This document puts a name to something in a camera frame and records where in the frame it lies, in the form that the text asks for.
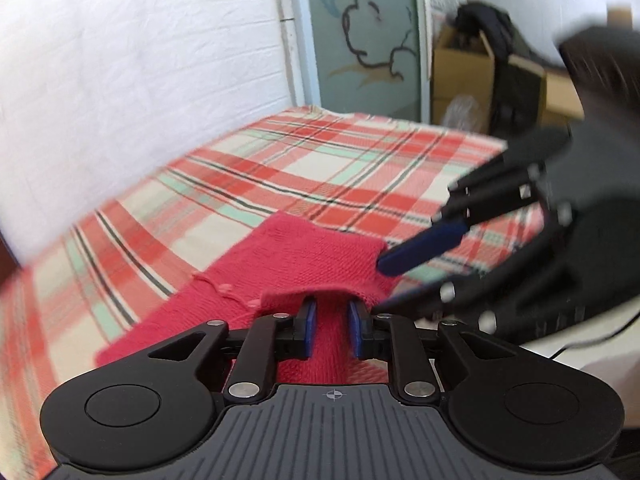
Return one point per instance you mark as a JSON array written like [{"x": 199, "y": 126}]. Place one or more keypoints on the red knit cardigan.
[{"x": 310, "y": 260}]

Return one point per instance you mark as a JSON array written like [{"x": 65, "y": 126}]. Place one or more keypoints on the plaid blanket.
[{"x": 300, "y": 170}]

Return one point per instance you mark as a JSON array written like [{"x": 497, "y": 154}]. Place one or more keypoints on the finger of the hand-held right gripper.
[
  {"x": 425, "y": 247},
  {"x": 500, "y": 285}
]

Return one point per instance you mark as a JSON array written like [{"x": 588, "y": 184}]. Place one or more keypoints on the clear plastic bag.
[{"x": 462, "y": 112}]

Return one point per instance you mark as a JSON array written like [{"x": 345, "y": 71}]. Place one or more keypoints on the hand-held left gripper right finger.
[{"x": 356, "y": 327}]

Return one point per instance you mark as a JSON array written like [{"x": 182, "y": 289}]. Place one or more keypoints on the black bag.
[{"x": 505, "y": 50}]

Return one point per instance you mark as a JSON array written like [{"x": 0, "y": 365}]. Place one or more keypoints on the painted teal door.
[{"x": 365, "y": 10}]

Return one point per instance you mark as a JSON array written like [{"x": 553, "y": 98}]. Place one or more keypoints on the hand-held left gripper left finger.
[{"x": 310, "y": 327}]

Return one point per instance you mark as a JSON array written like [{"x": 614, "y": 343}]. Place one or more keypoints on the cardboard box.
[
  {"x": 560, "y": 90},
  {"x": 460, "y": 70}
]

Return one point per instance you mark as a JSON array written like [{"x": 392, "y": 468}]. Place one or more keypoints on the white door frame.
[{"x": 297, "y": 35}]

